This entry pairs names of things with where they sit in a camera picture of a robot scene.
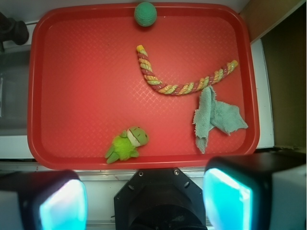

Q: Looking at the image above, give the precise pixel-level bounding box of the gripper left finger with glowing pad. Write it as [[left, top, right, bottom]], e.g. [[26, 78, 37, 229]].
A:
[[0, 171, 88, 230]]

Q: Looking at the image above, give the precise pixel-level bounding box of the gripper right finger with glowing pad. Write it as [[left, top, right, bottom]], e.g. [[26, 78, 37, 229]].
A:
[[203, 152, 307, 230]]

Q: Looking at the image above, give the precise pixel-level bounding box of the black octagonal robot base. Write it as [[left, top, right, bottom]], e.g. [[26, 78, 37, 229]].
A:
[[114, 168, 207, 230]]

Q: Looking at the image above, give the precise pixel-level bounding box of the green textured ball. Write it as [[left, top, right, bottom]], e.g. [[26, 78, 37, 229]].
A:
[[134, 2, 157, 27]]

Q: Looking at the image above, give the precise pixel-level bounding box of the teal terry cloth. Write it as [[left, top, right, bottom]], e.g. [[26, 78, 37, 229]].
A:
[[193, 86, 248, 154]]

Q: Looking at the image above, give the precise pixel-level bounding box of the green plush frog toy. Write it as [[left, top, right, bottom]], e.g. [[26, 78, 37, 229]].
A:
[[105, 126, 149, 164]]

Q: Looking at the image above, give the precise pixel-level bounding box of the red plastic tray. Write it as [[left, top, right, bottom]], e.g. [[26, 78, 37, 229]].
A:
[[27, 3, 260, 170]]

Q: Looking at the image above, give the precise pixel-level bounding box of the dark faucet fixture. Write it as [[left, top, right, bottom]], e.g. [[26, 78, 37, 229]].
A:
[[0, 12, 29, 52]]

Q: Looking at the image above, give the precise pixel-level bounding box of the red yellow twisted rope toy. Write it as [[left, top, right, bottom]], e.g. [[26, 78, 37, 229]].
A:
[[136, 45, 238, 96]]

